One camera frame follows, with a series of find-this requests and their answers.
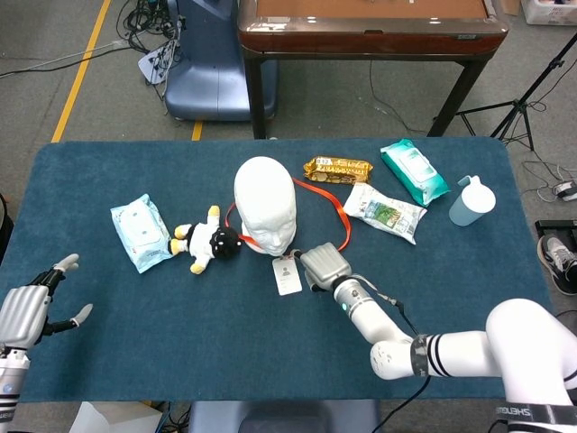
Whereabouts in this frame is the white power adapter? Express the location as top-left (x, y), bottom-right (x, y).
top-left (553, 180), bottom-right (577, 202)

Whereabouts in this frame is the long black floor cable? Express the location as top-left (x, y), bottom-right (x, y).
top-left (0, 42), bottom-right (123, 78)

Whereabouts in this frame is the black cable bundle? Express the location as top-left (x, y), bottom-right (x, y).
top-left (115, 0), bottom-right (188, 55)

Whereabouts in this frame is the black tripod stand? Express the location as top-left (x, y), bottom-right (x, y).
top-left (432, 31), bottom-right (577, 152)

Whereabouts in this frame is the blue felt table mat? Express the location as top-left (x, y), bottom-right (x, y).
top-left (0, 136), bottom-right (570, 403)

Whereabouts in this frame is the black rounded object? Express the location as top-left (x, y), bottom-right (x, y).
top-left (0, 193), bottom-right (14, 263)

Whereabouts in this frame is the green wet wipes pack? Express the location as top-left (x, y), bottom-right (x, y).
top-left (380, 138), bottom-right (452, 207)

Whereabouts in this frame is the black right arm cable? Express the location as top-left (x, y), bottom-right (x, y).
top-left (360, 277), bottom-right (432, 433)

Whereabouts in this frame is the black and white plush toy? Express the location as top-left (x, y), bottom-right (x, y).
top-left (169, 205), bottom-right (243, 275)

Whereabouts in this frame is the white box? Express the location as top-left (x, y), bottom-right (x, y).
top-left (68, 400), bottom-right (163, 433)

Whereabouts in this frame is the white storage crate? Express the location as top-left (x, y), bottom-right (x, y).
top-left (520, 0), bottom-right (577, 26)

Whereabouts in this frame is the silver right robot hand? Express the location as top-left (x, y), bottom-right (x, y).
top-left (288, 242), bottom-right (353, 293)

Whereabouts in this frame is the blue machine base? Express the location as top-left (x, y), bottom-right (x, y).
top-left (162, 0), bottom-right (279, 122)

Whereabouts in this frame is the white power strip board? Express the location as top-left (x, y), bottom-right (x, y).
top-left (137, 38), bottom-right (181, 86)

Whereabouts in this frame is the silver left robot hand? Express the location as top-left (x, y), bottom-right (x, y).
top-left (0, 253), bottom-right (94, 348)

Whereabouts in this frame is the pale blue lidded cup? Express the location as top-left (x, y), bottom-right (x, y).
top-left (448, 174), bottom-right (497, 227)

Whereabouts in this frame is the black foot pedal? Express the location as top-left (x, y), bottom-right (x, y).
top-left (535, 219), bottom-right (577, 240)

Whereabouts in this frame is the white foam mannequin head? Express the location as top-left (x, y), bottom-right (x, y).
top-left (233, 155), bottom-right (298, 257)

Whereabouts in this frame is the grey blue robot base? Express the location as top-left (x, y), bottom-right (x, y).
top-left (188, 399), bottom-right (383, 433)

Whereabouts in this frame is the gold biscuit packet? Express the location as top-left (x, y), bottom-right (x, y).
top-left (302, 155), bottom-right (374, 185)

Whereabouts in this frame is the thin black table cable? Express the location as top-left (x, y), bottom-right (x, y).
top-left (368, 60), bottom-right (429, 135)

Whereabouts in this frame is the grey black sneaker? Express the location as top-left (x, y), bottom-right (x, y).
top-left (537, 234), bottom-right (577, 297)

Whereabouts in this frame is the orange lanyard with badge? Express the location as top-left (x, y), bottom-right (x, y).
top-left (224, 177), bottom-right (352, 297)

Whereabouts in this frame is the white snack bag green print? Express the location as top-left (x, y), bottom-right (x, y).
top-left (342, 181), bottom-right (428, 246)

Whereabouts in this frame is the light blue wet wipes pack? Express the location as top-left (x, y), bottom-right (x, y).
top-left (110, 193), bottom-right (175, 275)

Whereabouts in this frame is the brown mahjong table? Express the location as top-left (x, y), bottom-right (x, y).
top-left (237, 0), bottom-right (510, 140)

